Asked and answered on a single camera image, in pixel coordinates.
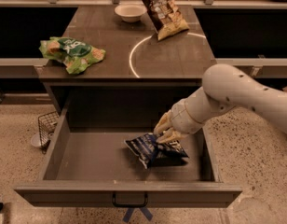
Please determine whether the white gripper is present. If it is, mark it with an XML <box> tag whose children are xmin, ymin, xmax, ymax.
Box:
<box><xmin>154</xmin><ymin>99</ymin><xmax>203</xmax><ymax>144</ymax></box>

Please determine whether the blue chip bag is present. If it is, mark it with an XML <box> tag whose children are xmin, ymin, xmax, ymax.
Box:
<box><xmin>124</xmin><ymin>133</ymin><xmax>188</xmax><ymax>169</ymax></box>

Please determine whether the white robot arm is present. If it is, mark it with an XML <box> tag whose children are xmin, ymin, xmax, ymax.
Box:
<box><xmin>154</xmin><ymin>64</ymin><xmax>287</xmax><ymax>143</ymax></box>

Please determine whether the grey counter cabinet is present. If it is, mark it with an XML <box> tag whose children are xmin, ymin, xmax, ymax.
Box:
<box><xmin>37</xmin><ymin>6</ymin><xmax>216</xmax><ymax>111</ymax></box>

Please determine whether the grey open drawer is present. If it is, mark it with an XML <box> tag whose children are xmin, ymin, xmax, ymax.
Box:
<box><xmin>13</xmin><ymin>87</ymin><xmax>243</xmax><ymax>208</ymax></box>

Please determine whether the brown chip bag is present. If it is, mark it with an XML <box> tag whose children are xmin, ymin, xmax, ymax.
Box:
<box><xmin>142</xmin><ymin>0</ymin><xmax>189</xmax><ymax>40</ymax></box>

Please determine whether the green chip bag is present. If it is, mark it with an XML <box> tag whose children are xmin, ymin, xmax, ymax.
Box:
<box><xmin>39</xmin><ymin>36</ymin><xmax>106</xmax><ymax>75</ymax></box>

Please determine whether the blue tape cross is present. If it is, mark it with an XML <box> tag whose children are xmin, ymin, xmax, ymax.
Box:
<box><xmin>122</xmin><ymin>207</ymin><xmax>153</xmax><ymax>223</ymax></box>

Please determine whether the white bowl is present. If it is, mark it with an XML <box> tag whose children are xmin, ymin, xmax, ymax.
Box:
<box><xmin>115</xmin><ymin>5</ymin><xmax>146</xmax><ymax>23</ymax></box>

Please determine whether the white cup on floor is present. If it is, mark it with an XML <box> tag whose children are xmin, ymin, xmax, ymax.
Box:
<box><xmin>31</xmin><ymin>133</ymin><xmax>41</xmax><ymax>147</ymax></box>

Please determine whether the black drawer handle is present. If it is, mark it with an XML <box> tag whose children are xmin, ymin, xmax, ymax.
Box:
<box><xmin>112</xmin><ymin>192</ymin><xmax>148</xmax><ymax>208</ymax></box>

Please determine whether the black wire basket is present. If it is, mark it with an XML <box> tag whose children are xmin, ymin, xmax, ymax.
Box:
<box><xmin>38</xmin><ymin>111</ymin><xmax>59</xmax><ymax>153</ymax></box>

